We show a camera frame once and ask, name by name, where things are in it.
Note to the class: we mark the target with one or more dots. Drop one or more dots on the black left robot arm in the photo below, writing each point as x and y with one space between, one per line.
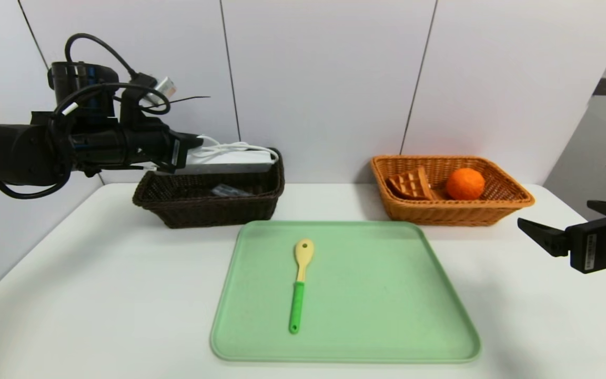
8 152

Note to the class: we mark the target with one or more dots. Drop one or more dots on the white power strip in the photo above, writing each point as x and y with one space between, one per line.
229 160

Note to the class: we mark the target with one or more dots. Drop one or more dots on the grey translucent compass case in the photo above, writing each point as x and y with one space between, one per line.
232 190

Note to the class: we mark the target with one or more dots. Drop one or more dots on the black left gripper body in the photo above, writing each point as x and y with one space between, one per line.
176 152

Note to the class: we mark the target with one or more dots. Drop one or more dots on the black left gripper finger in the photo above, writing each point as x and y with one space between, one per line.
191 141

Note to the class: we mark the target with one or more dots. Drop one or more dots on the orange wicker basket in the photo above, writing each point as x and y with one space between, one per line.
440 213

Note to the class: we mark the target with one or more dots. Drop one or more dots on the toy cake slice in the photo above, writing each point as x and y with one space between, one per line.
411 185

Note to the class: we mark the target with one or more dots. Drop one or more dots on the dark brown wicker basket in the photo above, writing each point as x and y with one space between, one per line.
203 210

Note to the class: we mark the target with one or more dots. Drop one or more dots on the orange fruit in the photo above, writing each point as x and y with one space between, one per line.
464 184

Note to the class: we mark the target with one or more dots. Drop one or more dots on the dark wall plate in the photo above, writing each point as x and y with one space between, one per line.
603 87

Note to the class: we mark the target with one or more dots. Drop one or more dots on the light green plastic tray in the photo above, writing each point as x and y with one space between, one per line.
376 305

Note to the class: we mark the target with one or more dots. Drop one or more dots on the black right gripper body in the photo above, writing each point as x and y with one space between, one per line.
590 245

